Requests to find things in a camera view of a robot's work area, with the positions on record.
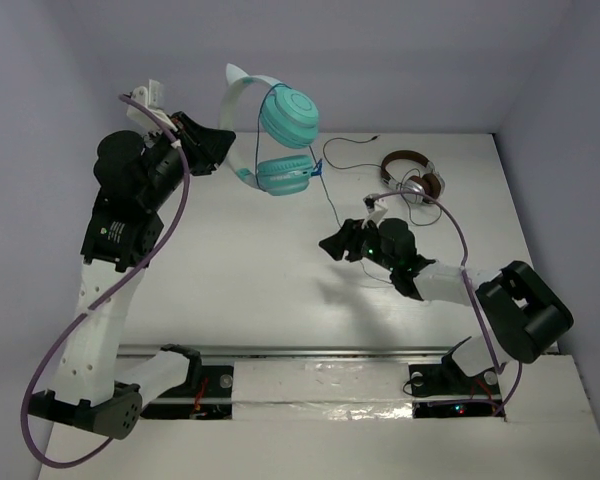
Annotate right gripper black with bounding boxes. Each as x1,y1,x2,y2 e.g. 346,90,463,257
319,216,397,273

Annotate blue headphone cable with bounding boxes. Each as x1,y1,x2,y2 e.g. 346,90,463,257
252,84,396,291

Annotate teal cat-ear headphones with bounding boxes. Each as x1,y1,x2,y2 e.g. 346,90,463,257
218,63,321,196

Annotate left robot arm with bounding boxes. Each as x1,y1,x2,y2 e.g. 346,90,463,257
23,112,236,439

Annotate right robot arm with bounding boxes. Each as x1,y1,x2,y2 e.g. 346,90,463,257
319,218,574,393

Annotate brown silver headphones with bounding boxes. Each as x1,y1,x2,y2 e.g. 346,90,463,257
380,150,445,205

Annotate white foam board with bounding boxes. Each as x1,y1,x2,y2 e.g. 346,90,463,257
40,355,600,479

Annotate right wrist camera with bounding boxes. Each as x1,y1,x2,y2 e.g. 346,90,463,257
362,195,388,228

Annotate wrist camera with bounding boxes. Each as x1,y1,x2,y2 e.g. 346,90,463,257
362,195,388,228
126,79,172,132

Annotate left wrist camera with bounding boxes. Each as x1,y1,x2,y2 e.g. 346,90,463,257
126,79,172,132

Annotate black headphone cable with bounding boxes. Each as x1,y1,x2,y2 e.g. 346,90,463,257
322,134,444,226

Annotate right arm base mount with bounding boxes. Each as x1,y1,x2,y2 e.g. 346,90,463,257
402,364,503,419

